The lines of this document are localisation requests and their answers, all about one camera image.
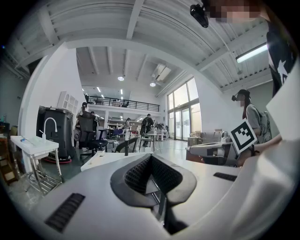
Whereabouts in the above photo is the person's face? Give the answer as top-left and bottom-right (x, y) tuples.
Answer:
(208, 0), (263, 24)

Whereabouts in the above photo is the large black machine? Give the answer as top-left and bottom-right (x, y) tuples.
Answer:
(36, 105), (76, 163)

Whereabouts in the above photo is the round white wire-leg table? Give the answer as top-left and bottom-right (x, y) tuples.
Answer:
(144, 131), (163, 153)

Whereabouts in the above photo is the wooden shelf rack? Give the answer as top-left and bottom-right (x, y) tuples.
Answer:
(0, 126), (21, 186)

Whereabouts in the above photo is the white ceiling air conditioner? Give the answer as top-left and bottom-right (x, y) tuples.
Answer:
(151, 63), (172, 82)

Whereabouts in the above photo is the person's black star t-shirt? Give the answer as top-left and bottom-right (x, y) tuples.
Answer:
(266, 20), (296, 97)

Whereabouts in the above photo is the white washbasin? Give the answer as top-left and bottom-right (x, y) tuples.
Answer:
(10, 135), (64, 195)

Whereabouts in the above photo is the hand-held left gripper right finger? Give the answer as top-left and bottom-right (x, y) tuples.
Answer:
(151, 153), (242, 233)

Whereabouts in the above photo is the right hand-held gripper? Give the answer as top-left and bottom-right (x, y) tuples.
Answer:
(186, 119), (258, 167)

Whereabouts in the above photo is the ceiling tube light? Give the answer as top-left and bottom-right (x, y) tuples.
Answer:
(235, 44), (268, 64)

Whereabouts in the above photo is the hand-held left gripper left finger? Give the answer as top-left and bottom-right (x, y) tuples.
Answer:
(30, 153), (171, 240)

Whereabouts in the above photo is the white arched panel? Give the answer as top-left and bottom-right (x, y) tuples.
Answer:
(57, 90), (79, 114)

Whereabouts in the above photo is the black head camera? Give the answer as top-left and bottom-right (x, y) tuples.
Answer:
(189, 3), (210, 29)

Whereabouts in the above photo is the glass window wall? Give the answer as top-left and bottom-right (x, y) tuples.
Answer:
(166, 76), (203, 142)

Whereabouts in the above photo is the black office chair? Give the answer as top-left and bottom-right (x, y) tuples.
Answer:
(76, 114), (109, 162)

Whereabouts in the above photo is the white gooseneck faucet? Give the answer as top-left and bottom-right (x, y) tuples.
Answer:
(38, 117), (58, 143)

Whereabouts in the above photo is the black mezzanine railing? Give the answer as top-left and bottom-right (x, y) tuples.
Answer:
(86, 95), (160, 113)

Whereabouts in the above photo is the person's right forearm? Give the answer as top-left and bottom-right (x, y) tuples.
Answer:
(236, 134), (283, 167)

